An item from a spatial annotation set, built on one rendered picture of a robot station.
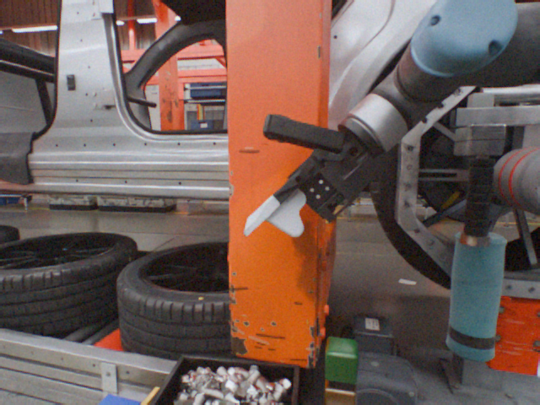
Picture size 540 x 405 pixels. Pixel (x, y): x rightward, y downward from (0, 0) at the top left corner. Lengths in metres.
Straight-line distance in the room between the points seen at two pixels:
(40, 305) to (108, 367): 0.49
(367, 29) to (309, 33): 0.59
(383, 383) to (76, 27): 1.56
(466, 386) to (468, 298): 0.48
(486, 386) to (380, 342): 0.37
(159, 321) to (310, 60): 0.77
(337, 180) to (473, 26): 0.20
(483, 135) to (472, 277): 0.29
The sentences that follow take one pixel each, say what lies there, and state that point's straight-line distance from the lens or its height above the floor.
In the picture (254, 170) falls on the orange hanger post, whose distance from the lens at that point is 0.55.
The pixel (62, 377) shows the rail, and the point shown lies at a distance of 1.11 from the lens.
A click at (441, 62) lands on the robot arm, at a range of 0.36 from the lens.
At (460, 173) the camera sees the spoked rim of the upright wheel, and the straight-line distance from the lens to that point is 0.96.
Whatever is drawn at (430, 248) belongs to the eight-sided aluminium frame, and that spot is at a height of 0.68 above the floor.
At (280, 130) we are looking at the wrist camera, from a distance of 0.43.
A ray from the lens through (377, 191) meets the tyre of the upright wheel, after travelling 0.91.
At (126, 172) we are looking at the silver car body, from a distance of 1.35.
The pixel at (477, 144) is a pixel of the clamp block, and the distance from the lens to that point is 0.63.
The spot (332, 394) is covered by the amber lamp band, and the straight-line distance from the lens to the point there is 0.47.
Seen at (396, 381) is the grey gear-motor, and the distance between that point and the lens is 0.86.
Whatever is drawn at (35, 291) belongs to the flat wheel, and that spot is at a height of 0.44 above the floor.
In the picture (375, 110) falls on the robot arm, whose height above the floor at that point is 0.96.
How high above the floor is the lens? 0.90
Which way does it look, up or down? 8 degrees down
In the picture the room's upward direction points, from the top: straight up
